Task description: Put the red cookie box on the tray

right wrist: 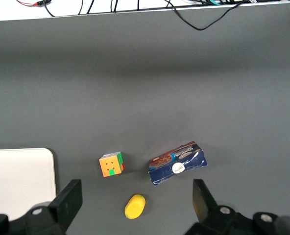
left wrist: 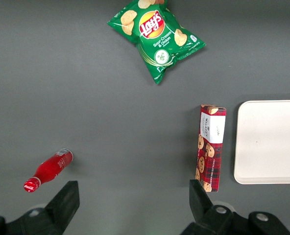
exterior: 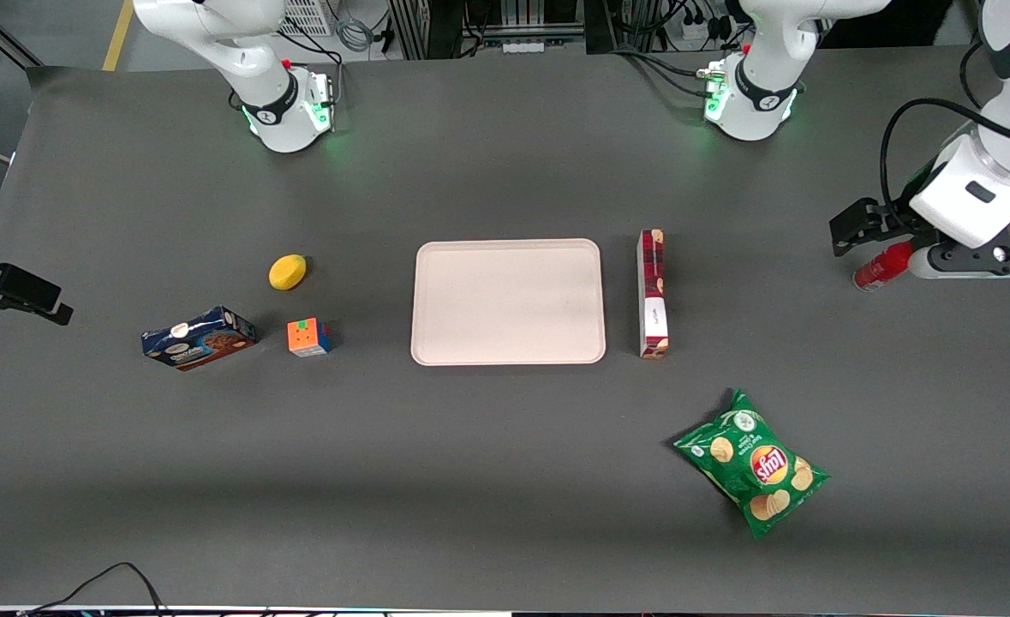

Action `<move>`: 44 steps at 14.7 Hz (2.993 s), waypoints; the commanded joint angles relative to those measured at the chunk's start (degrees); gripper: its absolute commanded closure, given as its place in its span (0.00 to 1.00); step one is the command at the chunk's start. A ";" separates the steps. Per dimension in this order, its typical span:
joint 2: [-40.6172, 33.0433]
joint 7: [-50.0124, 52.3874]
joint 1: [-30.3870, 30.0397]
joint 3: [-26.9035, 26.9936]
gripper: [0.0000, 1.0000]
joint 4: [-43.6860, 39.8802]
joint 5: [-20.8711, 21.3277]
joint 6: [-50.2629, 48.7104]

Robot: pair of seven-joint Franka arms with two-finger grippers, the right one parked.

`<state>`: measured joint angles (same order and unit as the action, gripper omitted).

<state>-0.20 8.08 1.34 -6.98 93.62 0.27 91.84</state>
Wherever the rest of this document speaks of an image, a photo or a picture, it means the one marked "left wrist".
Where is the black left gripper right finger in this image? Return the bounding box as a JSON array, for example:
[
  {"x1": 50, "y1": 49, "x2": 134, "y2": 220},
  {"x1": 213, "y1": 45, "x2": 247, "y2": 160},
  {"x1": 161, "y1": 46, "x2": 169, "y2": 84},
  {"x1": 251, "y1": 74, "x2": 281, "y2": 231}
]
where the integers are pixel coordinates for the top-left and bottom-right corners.
[{"x1": 180, "y1": 179, "x2": 235, "y2": 235}]

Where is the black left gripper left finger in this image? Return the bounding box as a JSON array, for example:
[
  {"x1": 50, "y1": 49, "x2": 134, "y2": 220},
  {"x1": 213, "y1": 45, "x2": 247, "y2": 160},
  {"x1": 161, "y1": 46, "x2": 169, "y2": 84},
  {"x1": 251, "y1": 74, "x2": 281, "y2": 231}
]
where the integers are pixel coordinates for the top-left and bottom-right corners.
[{"x1": 7, "y1": 180, "x2": 80, "y2": 235}]

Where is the red tartan cookie box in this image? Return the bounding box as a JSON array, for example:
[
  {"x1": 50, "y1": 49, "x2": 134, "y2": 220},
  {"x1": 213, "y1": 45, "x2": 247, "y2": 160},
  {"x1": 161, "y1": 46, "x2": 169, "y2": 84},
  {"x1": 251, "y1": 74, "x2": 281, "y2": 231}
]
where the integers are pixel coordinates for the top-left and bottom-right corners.
[{"x1": 195, "y1": 104, "x2": 227, "y2": 193}]

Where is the beige plastic tray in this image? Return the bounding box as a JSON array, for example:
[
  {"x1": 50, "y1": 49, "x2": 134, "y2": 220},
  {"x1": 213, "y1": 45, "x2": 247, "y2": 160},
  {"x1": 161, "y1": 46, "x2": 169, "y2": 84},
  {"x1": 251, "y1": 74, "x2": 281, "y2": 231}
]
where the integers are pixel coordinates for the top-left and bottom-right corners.
[{"x1": 233, "y1": 99, "x2": 290, "y2": 185}]

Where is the red Coca-Cola bottle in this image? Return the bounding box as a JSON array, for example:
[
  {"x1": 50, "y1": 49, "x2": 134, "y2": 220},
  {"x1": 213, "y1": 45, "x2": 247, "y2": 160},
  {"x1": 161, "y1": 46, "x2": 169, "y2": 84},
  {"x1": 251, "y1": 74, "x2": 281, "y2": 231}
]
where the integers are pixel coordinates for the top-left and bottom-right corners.
[{"x1": 23, "y1": 148, "x2": 74, "y2": 193}]

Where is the green Lay's chips bag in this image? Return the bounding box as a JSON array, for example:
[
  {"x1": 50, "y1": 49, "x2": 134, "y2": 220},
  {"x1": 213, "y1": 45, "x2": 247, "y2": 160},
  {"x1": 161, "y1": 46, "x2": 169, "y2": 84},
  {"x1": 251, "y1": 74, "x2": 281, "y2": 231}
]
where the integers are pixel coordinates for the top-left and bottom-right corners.
[{"x1": 107, "y1": 0, "x2": 206, "y2": 85}]

